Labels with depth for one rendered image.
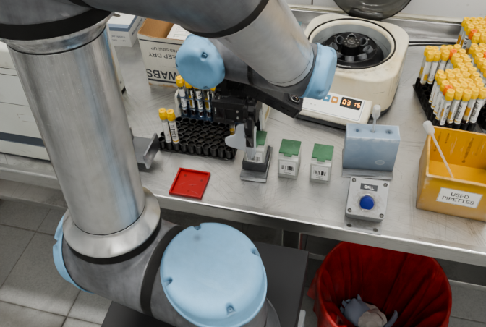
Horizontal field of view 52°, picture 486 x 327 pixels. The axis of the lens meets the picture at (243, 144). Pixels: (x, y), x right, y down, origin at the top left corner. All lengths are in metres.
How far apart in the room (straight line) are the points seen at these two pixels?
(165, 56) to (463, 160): 0.70
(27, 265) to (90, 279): 1.50
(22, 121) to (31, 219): 1.21
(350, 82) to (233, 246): 0.61
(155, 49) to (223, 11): 0.86
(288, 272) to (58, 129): 0.47
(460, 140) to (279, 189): 0.36
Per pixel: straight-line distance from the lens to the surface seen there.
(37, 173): 1.16
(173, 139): 1.09
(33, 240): 2.21
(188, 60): 0.71
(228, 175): 1.05
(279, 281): 0.82
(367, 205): 0.93
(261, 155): 1.00
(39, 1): 0.40
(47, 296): 2.05
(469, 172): 1.11
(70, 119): 0.48
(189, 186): 1.04
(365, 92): 1.12
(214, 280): 0.58
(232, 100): 0.91
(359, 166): 1.05
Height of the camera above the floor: 1.67
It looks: 46 degrees down
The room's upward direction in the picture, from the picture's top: 4 degrees counter-clockwise
